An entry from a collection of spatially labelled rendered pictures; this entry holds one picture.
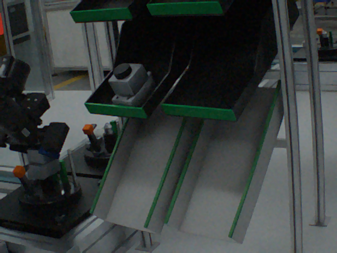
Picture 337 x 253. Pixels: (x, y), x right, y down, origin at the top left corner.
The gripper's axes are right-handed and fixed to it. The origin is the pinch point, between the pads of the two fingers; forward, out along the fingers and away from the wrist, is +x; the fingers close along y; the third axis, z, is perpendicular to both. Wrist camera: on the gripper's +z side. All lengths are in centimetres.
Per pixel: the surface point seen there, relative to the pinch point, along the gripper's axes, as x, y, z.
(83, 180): 14.5, -2.0, 0.3
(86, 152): 19.6, 4.4, 9.9
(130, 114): -15.0, -30.0, -0.3
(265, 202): 35, -37, 8
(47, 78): 72, 82, 70
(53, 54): 350, 382, 306
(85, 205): 7.6, -10.3, -8.3
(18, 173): -4.5, -0.9, -8.6
